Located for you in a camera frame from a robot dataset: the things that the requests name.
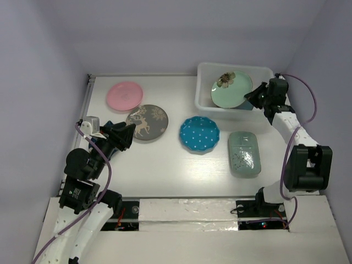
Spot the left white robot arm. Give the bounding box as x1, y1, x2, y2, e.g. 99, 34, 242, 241
32, 117, 136, 263

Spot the blue polka dot plate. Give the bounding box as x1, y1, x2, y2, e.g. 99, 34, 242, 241
179, 116, 220, 152

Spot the green flower round plate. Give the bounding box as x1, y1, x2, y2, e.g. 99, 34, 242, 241
211, 71, 253, 108

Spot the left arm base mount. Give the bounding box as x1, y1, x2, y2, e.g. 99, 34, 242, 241
101, 200, 140, 232

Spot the dark blue leaf plate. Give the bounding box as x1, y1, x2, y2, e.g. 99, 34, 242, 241
91, 120, 118, 161

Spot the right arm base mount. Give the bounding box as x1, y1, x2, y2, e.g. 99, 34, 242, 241
230, 190, 289, 230

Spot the dark teal round plate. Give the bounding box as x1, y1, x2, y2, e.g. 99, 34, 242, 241
235, 101, 253, 111

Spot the green rectangular glass plate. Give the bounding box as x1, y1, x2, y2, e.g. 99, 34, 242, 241
228, 131, 262, 178

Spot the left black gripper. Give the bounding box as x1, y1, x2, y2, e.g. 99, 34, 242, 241
91, 120, 136, 177

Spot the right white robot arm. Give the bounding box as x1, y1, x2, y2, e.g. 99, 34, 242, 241
245, 74, 333, 216

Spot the grey reindeer plate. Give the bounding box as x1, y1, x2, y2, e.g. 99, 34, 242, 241
126, 104, 169, 141

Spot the translucent plastic bin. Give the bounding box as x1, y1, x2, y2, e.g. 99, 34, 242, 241
195, 62, 274, 122

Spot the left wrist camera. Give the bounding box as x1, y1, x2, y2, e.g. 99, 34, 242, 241
79, 116, 100, 136

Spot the pink round plate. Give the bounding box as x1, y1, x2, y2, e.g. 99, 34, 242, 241
106, 81, 144, 112

